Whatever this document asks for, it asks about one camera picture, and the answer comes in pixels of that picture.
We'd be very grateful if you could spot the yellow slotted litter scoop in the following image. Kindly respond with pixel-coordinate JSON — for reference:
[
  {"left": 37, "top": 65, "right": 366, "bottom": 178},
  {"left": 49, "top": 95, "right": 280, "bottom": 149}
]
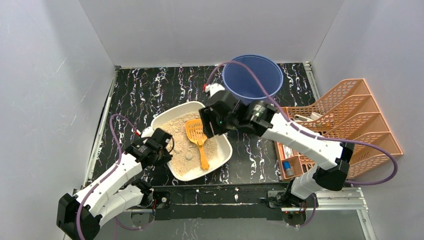
[{"left": 185, "top": 118, "right": 210, "bottom": 171}]

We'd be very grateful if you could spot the white plastic litter box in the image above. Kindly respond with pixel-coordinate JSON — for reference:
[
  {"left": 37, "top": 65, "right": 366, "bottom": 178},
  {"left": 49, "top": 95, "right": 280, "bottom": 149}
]
[{"left": 150, "top": 101, "right": 233, "bottom": 182}]

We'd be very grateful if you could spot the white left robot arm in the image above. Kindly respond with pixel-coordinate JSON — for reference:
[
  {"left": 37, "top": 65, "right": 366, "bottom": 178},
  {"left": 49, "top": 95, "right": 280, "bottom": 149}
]
[{"left": 56, "top": 128, "right": 174, "bottom": 240}]

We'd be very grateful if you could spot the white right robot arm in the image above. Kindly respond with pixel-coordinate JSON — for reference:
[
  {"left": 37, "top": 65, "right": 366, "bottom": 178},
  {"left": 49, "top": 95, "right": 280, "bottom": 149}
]
[{"left": 199, "top": 90, "right": 354, "bottom": 200}]

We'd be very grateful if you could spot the beige cat litter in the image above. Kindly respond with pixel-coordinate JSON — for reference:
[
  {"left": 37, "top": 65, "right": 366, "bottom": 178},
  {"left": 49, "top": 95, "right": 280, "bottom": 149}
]
[{"left": 159, "top": 111, "right": 205, "bottom": 180}]

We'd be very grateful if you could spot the red white small box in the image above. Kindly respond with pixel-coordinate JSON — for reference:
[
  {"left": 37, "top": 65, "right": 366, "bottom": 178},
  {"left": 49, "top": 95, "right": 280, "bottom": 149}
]
[{"left": 282, "top": 145, "right": 294, "bottom": 159}]

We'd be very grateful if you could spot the blue plastic bucket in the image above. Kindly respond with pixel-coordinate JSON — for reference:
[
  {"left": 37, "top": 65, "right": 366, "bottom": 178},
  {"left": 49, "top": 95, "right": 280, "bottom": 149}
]
[{"left": 222, "top": 54, "right": 284, "bottom": 105}]

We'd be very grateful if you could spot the blue capped small bottle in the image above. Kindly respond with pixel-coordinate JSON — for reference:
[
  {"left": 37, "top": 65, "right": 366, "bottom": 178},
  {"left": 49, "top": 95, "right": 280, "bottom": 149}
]
[{"left": 282, "top": 161, "right": 294, "bottom": 179}]

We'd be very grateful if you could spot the orange plastic file organizer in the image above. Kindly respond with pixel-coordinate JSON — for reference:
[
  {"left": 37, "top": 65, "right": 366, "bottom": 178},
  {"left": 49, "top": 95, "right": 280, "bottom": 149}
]
[{"left": 275, "top": 78, "right": 403, "bottom": 181}]

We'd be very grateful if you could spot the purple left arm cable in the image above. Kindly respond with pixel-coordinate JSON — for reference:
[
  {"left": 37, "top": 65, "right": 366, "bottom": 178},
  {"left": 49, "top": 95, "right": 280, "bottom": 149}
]
[{"left": 75, "top": 113, "right": 143, "bottom": 240}]

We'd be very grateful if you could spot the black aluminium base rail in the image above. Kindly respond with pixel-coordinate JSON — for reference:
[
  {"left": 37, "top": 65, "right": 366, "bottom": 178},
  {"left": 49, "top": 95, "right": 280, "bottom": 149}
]
[{"left": 84, "top": 182, "right": 369, "bottom": 229}]

